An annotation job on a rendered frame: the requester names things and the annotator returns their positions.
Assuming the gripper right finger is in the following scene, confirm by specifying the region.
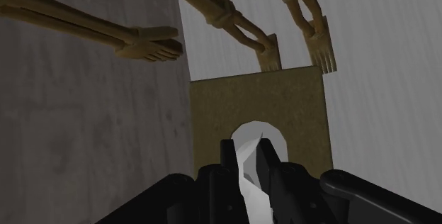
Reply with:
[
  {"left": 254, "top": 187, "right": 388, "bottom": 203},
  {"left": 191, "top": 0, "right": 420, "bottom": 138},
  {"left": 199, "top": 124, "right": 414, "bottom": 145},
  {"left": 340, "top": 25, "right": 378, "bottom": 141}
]
[{"left": 256, "top": 138, "right": 442, "bottom": 224}]

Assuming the tan tissue box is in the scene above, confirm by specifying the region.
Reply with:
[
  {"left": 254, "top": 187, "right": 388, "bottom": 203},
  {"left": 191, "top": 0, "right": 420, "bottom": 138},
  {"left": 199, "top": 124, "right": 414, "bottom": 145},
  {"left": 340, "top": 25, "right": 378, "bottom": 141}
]
[{"left": 188, "top": 65, "right": 334, "bottom": 224}]

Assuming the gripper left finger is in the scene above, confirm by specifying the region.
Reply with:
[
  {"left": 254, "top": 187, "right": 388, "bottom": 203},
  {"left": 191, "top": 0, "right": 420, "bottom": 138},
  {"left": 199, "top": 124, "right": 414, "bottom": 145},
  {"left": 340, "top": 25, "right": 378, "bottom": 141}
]
[{"left": 96, "top": 138, "right": 249, "bottom": 224}]

